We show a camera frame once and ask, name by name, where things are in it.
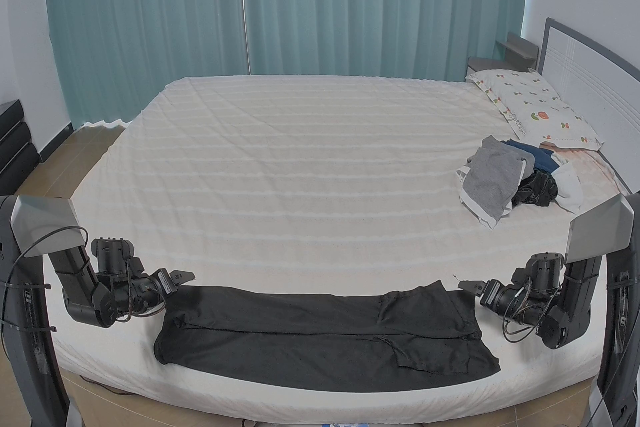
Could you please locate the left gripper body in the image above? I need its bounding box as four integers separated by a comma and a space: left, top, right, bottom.
139, 268, 177, 311

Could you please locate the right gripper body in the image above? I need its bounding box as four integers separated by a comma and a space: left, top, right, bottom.
479, 280, 516, 314

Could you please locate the black T-shirt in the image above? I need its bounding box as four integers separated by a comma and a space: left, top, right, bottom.
153, 280, 501, 378

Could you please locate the pile of clothes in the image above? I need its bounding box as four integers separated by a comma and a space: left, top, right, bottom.
455, 135, 585, 231

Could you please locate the bed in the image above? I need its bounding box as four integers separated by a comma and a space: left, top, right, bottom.
42, 17, 640, 421

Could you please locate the white printed pillow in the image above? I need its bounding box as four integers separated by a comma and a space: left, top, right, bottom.
465, 69, 604, 150

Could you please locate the black chest of drawers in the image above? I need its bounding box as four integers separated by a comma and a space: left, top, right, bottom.
0, 100, 41, 195

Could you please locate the grey bedside table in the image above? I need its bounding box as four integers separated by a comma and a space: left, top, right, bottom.
467, 32, 540, 74

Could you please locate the black cable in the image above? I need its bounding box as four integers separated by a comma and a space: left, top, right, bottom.
0, 226, 90, 316
502, 307, 541, 343

